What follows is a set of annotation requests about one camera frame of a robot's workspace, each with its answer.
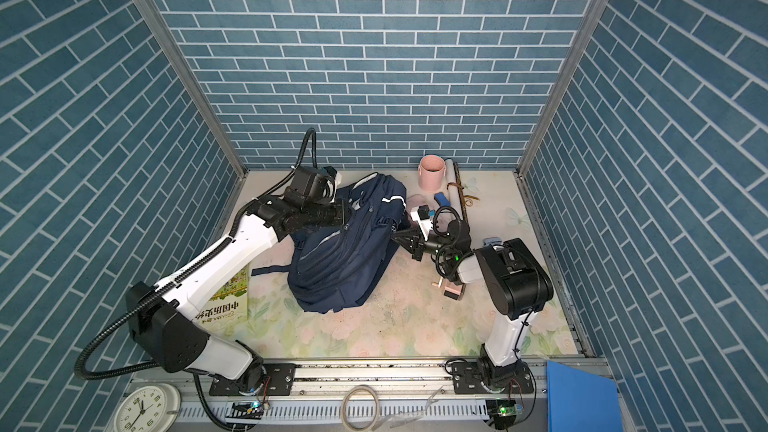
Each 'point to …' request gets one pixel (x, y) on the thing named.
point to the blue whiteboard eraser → (442, 199)
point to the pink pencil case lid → (415, 201)
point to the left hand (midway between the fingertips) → (354, 211)
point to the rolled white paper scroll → (451, 187)
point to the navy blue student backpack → (335, 265)
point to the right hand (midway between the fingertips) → (392, 236)
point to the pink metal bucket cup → (431, 172)
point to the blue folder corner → (578, 401)
